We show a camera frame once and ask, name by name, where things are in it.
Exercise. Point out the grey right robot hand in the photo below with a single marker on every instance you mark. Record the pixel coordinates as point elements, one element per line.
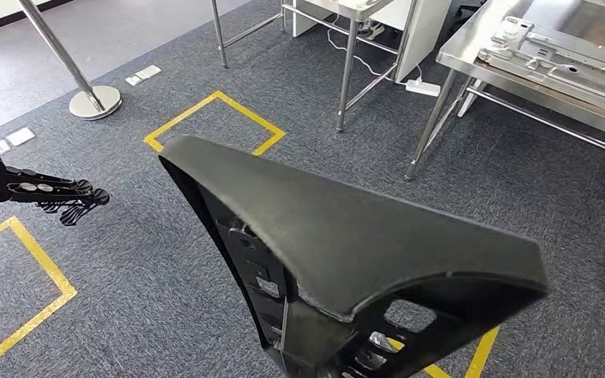
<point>383,343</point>

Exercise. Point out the black rectangular plastic plate part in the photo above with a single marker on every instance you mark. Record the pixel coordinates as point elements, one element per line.
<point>334,224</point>

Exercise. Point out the yellow floor tape square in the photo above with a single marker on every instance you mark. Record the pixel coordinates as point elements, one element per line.
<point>482,349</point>
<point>57,276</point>
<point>219,97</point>

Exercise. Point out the white power strip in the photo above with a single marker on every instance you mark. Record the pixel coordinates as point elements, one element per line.
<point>422,87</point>

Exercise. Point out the white desk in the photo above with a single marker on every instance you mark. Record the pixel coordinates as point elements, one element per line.
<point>427,31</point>

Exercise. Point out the stamped silver metal panel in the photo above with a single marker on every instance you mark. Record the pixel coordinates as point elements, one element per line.
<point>553,68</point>

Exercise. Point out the white floor socket plate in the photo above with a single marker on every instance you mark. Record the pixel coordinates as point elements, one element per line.
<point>20,136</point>
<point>143,75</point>

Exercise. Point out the black robot foot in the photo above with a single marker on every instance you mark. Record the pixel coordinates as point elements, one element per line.
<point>52,190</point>

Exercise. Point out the chrome stanchion post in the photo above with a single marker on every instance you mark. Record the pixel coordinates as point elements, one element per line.
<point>93,101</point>

